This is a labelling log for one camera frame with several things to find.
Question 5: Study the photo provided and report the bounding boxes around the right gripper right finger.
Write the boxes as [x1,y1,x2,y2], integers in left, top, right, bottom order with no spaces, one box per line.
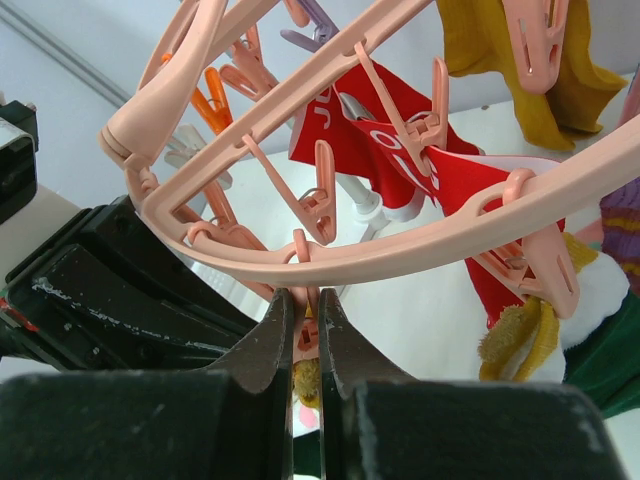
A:
[318,288,626,479]

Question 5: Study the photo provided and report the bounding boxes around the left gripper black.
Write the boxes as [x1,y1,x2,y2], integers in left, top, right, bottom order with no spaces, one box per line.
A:
[1,100,120,370]

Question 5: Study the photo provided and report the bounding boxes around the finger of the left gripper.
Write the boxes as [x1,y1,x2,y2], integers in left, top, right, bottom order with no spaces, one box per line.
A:
[4,197,256,370]

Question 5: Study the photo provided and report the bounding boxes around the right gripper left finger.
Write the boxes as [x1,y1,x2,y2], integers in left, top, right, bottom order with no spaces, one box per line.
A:
[1,289,294,479]

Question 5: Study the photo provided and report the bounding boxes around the pink round clip hanger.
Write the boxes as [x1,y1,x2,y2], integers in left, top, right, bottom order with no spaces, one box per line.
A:
[97,0,640,366]

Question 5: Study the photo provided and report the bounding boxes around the silver clothes rack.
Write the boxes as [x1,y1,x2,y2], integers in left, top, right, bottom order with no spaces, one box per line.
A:
[336,173,390,243]

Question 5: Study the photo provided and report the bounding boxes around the red hanging sock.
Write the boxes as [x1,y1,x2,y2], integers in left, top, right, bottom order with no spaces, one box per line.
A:
[347,117,569,326]
[289,65,493,222]

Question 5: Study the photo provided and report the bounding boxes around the pink striped yellow-toe sock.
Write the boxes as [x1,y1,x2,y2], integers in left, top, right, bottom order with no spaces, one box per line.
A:
[577,177,639,296]

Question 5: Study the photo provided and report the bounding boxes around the mustard hanging sock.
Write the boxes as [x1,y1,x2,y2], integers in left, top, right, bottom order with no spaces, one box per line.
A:
[437,0,627,152]

